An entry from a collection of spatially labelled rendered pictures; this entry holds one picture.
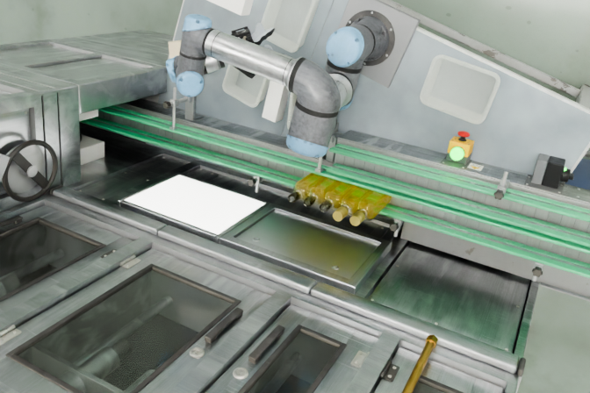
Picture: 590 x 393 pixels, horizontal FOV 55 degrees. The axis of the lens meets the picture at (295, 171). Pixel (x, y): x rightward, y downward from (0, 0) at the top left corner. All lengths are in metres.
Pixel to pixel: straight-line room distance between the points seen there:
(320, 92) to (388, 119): 0.67
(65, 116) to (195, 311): 0.92
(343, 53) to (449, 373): 0.98
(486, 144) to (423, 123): 0.22
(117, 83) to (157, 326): 1.09
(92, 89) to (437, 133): 1.25
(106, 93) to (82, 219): 0.51
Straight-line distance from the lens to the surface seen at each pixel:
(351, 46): 1.82
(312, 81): 1.45
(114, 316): 1.59
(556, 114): 1.97
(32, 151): 2.11
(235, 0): 2.23
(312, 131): 1.48
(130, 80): 2.37
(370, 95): 2.09
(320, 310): 1.62
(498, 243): 1.92
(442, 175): 1.88
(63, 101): 2.15
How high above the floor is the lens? 2.68
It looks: 57 degrees down
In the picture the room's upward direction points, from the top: 122 degrees counter-clockwise
